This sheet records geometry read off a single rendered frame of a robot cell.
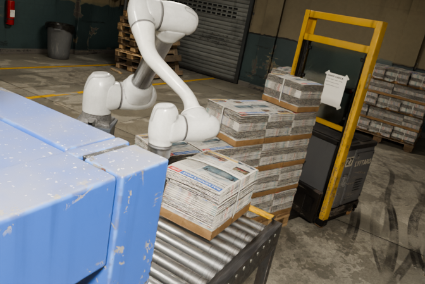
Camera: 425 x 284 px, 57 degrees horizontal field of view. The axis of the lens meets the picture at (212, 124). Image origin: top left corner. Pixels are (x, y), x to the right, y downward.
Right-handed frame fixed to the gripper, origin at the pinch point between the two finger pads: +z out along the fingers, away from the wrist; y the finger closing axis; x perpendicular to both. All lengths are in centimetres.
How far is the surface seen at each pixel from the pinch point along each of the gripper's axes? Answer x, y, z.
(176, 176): -14.2, -0.7, -8.4
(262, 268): -49, -36, 37
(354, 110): -220, -29, -20
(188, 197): -14.7, -8.0, -1.3
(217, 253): -11.4, -27.7, 14.0
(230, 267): -6.3, -36.3, 13.4
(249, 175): -41.2, -21.9, -9.3
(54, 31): -450, 645, 27
